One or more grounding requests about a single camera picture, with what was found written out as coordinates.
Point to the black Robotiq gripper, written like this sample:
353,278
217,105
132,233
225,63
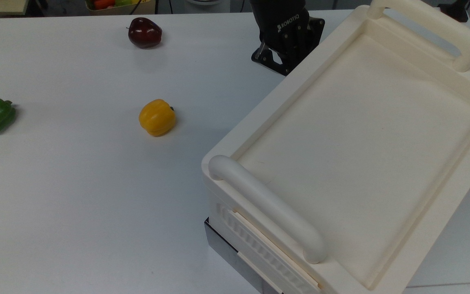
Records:
280,24

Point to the large white plastic tray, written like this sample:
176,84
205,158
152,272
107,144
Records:
361,143

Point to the dark red apple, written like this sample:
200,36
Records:
144,33

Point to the yellow bell pepper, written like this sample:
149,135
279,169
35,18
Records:
156,118

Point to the black pole clamp base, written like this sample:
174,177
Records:
455,10

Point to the basket of toy vegetables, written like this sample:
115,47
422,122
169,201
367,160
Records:
116,5

